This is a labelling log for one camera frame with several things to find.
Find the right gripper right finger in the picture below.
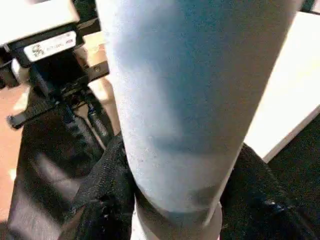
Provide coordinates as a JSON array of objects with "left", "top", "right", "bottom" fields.
[{"left": 219, "top": 144, "right": 320, "bottom": 240}]

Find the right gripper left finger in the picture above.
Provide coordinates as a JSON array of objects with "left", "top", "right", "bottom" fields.
[{"left": 59, "top": 134, "right": 137, "bottom": 240}]

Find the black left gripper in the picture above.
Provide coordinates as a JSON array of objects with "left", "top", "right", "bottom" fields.
[{"left": 6, "top": 46, "right": 122, "bottom": 151}]

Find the white plastic table top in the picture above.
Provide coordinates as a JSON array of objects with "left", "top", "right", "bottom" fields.
[{"left": 243, "top": 11, "right": 320, "bottom": 164}]

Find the white plastic table leg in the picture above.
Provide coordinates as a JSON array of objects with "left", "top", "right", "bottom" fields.
[{"left": 95, "top": 0, "right": 305, "bottom": 240}]

